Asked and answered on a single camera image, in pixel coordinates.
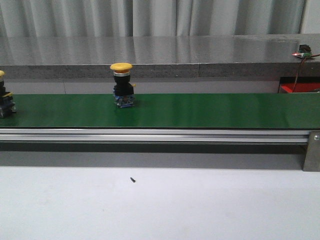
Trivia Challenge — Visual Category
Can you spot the yellow mushroom push button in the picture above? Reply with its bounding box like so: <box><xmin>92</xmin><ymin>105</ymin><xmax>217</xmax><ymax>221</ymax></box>
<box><xmin>0</xmin><ymin>70</ymin><xmax>17</xmax><ymax>118</ymax></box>

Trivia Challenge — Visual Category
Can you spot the grey stone shelf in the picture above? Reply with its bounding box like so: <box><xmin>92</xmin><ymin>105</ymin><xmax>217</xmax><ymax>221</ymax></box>
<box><xmin>0</xmin><ymin>34</ymin><xmax>320</xmax><ymax>79</ymax></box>

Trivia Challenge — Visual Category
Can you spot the green conveyor belt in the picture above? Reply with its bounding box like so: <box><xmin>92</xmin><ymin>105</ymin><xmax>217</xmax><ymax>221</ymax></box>
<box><xmin>0</xmin><ymin>93</ymin><xmax>320</xmax><ymax>129</ymax></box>

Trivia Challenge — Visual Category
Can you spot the red plastic tray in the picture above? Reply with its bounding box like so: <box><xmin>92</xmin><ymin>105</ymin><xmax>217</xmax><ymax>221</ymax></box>
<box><xmin>278</xmin><ymin>83</ymin><xmax>320</xmax><ymax>94</ymax></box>

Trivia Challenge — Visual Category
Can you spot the small green circuit board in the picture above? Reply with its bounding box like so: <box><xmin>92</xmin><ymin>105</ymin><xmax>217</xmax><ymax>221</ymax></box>
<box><xmin>292</xmin><ymin>52</ymin><xmax>313</xmax><ymax>59</ymax></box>

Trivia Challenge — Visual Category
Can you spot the small black connector block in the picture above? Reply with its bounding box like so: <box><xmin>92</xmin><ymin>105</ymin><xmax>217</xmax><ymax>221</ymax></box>
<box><xmin>298</xmin><ymin>44</ymin><xmax>311</xmax><ymax>53</ymax></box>

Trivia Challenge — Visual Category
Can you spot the grey curtain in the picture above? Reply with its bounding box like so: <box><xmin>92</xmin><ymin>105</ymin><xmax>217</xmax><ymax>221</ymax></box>
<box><xmin>0</xmin><ymin>0</ymin><xmax>320</xmax><ymax>37</ymax></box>

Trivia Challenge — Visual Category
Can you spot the red and black wire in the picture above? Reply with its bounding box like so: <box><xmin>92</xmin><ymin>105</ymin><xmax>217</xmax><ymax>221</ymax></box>
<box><xmin>292</xmin><ymin>53</ymin><xmax>320</xmax><ymax>92</ymax></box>

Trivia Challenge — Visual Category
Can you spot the aluminium conveyor frame rail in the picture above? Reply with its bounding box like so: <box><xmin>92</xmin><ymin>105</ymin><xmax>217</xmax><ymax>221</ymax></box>
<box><xmin>0</xmin><ymin>128</ymin><xmax>320</xmax><ymax>144</ymax></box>

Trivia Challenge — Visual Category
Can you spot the steel conveyor support bracket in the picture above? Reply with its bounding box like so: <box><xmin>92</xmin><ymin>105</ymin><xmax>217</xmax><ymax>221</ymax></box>
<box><xmin>302</xmin><ymin>131</ymin><xmax>320</xmax><ymax>172</ymax></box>

